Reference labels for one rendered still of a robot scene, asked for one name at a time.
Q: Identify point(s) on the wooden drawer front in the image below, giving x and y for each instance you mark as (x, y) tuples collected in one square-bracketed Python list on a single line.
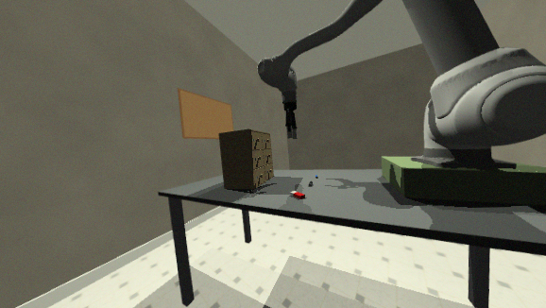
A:
[(266, 140), (255, 139), (257, 158), (268, 168), (259, 176), (267, 156)]

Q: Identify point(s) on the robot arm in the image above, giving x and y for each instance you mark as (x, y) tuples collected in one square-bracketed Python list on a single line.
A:
[(484, 95)]

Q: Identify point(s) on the small wooden chest of drawers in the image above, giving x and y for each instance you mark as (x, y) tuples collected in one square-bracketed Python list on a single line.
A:
[(236, 159)]

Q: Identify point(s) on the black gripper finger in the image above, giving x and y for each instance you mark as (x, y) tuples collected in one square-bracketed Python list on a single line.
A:
[(294, 127), (289, 123)]

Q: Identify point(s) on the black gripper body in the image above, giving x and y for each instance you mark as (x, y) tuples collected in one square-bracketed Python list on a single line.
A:
[(290, 105)]

